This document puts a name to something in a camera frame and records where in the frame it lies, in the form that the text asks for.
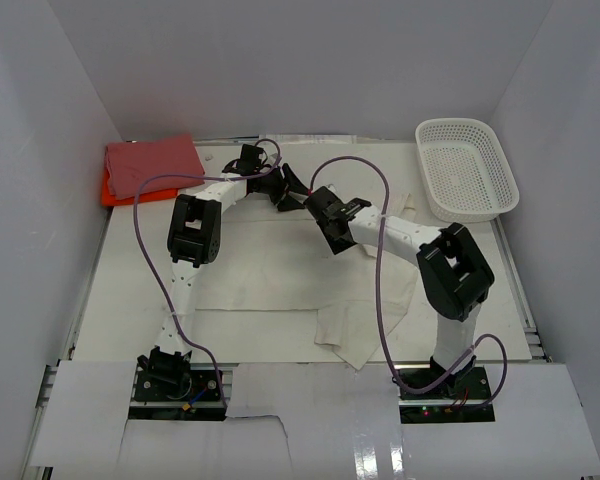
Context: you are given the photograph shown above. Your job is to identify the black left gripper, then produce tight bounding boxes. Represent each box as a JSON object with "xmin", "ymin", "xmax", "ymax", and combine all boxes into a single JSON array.
[{"xmin": 255, "ymin": 163, "xmax": 308, "ymax": 213}]

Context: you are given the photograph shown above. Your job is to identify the white t shirt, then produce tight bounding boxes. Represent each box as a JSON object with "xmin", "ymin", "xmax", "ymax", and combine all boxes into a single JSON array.
[{"xmin": 188, "ymin": 199, "xmax": 418, "ymax": 369}]

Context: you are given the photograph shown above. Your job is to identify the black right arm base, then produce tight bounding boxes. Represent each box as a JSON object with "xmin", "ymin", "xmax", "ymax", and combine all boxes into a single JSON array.
[{"xmin": 398, "ymin": 367, "xmax": 496, "ymax": 425}]

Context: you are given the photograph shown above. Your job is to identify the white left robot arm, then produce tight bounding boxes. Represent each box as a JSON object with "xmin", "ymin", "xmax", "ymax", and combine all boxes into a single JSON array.
[{"xmin": 133, "ymin": 138, "xmax": 310, "ymax": 399}]

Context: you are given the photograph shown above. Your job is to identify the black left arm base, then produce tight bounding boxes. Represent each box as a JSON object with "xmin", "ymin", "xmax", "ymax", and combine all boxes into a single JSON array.
[{"xmin": 128, "ymin": 369, "xmax": 226, "ymax": 422}]

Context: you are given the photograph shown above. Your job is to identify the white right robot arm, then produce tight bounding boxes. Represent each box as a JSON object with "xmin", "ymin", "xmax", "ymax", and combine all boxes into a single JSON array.
[{"xmin": 304, "ymin": 186, "xmax": 495, "ymax": 399}]

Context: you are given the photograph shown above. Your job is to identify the papers at table back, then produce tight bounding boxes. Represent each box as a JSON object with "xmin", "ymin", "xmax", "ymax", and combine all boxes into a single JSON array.
[{"xmin": 260, "ymin": 133, "xmax": 357, "ymax": 145}]

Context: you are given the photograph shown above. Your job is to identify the white perforated plastic basket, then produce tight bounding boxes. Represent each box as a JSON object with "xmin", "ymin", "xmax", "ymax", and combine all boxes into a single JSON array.
[{"xmin": 415, "ymin": 118, "xmax": 520, "ymax": 224}]

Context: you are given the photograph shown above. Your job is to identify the folded red t shirt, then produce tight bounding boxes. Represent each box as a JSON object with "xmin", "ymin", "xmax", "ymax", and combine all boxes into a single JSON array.
[{"xmin": 104, "ymin": 134, "xmax": 205, "ymax": 199}]

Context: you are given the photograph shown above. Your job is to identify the folded orange t shirt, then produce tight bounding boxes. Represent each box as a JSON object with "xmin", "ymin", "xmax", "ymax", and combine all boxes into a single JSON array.
[{"xmin": 100, "ymin": 170, "xmax": 178, "ymax": 207}]

